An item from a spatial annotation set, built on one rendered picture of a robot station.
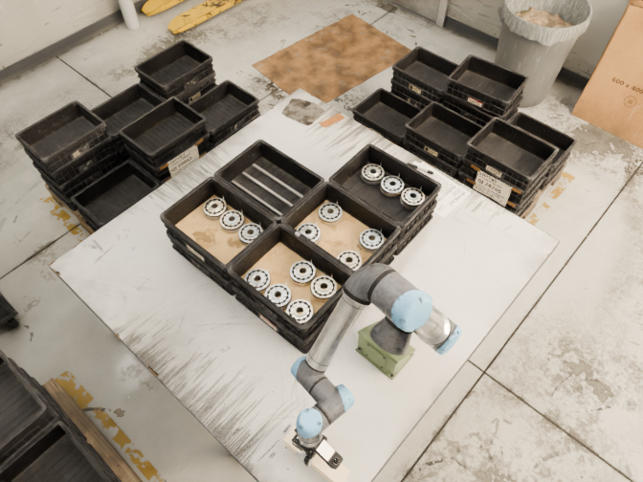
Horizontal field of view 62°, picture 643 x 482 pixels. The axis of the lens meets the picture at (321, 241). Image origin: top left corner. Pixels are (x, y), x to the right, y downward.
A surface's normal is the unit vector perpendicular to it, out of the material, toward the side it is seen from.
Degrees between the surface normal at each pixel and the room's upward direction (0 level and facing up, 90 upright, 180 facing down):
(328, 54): 0
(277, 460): 0
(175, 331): 0
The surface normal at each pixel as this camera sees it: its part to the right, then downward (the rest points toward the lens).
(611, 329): 0.00, -0.58
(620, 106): -0.63, 0.41
